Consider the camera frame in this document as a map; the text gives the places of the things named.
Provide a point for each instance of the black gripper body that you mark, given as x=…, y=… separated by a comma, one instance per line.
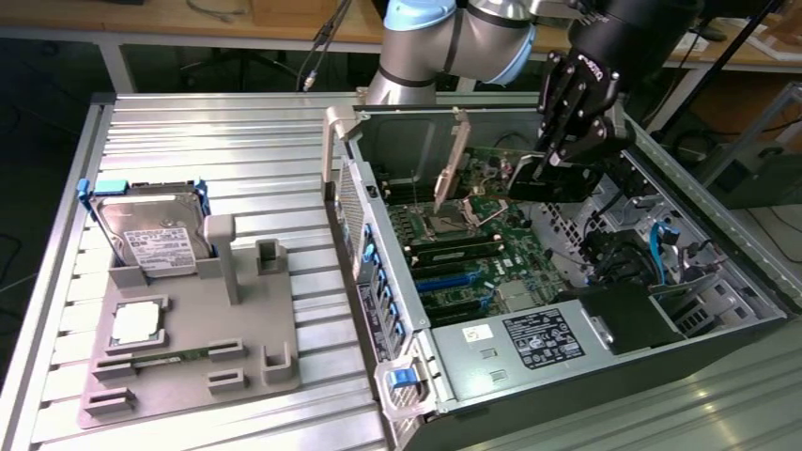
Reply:
x=626, y=37

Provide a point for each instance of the graphics card with black shroud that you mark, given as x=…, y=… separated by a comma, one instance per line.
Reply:
x=453, y=160

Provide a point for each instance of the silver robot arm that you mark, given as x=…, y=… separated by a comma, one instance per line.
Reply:
x=425, y=51

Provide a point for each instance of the black computer mouse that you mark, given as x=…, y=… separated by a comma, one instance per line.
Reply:
x=714, y=33

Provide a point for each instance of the black tripod pole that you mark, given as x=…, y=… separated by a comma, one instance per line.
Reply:
x=720, y=60

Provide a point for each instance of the silver metal disk bay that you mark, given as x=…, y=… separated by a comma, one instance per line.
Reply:
x=567, y=221

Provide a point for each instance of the metal socket cover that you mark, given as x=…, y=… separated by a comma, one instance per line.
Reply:
x=491, y=209

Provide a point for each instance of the black monitor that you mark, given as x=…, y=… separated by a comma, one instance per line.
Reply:
x=739, y=5

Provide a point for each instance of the dark grey equipment box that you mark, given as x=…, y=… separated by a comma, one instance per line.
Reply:
x=746, y=183

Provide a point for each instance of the green motherboard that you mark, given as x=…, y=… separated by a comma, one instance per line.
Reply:
x=532, y=253

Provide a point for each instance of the CPU socket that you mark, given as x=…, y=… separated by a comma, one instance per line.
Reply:
x=451, y=225

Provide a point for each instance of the thin metal locking lever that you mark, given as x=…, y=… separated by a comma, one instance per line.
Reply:
x=415, y=188

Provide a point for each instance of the black expansion slot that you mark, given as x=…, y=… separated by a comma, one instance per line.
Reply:
x=453, y=310
x=447, y=271

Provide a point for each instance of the silver chipset heatsink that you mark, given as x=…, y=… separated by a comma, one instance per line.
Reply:
x=515, y=297

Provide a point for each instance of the blue slot retention clip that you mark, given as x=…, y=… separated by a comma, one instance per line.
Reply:
x=368, y=233
x=377, y=269
x=383, y=287
x=373, y=251
x=388, y=305

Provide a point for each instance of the black plastic shroud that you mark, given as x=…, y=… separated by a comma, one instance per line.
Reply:
x=620, y=319

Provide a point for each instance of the grey power supply unit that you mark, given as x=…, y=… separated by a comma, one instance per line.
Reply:
x=476, y=371

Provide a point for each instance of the brown cardboard box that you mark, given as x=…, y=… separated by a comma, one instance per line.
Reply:
x=293, y=11

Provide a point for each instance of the open black PC case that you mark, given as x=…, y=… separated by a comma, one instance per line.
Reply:
x=688, y=376

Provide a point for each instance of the black office chair base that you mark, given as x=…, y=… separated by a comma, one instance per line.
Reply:
x=240, y=58

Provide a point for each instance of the blue case release latch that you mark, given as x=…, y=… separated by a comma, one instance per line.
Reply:
x=399, y=379

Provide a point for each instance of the silver hard disk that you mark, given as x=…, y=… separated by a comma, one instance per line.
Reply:
x=149, y=235

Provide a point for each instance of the grey plastic parts rack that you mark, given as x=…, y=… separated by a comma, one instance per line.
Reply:
x=188, y=319

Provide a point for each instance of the hard disk drive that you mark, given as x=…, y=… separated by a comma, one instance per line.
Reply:
x=109, y=189

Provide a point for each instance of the green RAM stick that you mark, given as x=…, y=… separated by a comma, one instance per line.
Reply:
x=175, y=358

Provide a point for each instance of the silver CPU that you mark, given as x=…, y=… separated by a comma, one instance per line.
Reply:
x=134, y=326

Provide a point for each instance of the wooden desk with white frame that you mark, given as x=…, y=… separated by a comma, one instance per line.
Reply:
x=125, y=19

